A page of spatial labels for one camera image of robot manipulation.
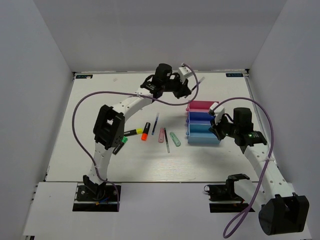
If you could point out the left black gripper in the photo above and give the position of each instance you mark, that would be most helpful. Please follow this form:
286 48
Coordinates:
183 90

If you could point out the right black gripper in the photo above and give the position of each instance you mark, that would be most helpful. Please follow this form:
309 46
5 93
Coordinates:
215 128

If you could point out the blue pen refill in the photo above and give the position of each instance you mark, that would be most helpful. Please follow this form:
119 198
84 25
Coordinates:
156 120
197 84

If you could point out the green capped black pen refill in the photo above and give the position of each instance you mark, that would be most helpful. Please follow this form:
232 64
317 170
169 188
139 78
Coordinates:
166 140

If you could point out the yellow highlighter marker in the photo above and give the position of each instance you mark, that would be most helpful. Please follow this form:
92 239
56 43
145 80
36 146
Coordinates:
133 132

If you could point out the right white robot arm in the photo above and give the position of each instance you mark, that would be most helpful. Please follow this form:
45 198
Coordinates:
280 209

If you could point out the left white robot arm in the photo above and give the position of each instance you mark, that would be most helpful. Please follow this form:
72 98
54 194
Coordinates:
109 126

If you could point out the pink storage bin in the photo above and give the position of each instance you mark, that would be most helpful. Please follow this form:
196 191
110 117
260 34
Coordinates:
200 106

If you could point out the light blue storage bin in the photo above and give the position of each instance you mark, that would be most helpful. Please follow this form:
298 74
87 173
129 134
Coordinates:
199 134

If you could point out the dark blue storage bin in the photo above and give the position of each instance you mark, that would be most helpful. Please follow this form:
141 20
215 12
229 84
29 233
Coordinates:
199 117

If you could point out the pink correction tape case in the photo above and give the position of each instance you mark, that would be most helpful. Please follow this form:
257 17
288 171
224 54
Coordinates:
161 135

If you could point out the orange highlighter marker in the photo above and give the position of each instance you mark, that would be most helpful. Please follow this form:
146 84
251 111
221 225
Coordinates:
145 131

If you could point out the green correction tape case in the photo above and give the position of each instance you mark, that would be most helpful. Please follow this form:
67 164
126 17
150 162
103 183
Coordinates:
175 139

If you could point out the green highlighter marker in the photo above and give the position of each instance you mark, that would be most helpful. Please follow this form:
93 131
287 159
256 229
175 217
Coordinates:
120 145

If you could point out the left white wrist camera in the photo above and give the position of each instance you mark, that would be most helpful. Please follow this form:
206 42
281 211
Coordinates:
184 73

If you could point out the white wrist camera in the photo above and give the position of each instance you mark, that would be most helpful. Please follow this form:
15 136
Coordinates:
217 111
184 73

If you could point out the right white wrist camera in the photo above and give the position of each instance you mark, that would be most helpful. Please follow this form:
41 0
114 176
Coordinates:
217 111

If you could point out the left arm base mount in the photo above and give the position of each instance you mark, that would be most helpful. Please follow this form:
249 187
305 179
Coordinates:
86 201

